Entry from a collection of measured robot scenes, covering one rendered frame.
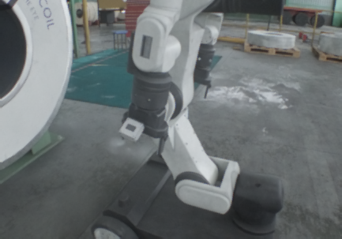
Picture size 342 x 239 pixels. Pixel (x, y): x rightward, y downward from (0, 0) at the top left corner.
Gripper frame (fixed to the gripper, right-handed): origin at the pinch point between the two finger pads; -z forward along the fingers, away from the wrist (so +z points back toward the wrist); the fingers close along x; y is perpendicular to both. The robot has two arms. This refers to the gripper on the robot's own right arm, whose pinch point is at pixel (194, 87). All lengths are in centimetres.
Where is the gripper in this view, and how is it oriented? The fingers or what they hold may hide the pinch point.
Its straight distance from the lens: 100.1
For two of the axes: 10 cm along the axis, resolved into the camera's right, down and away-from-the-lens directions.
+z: 1.9, -8.6, -4.8
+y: -3.9, 3.8, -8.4
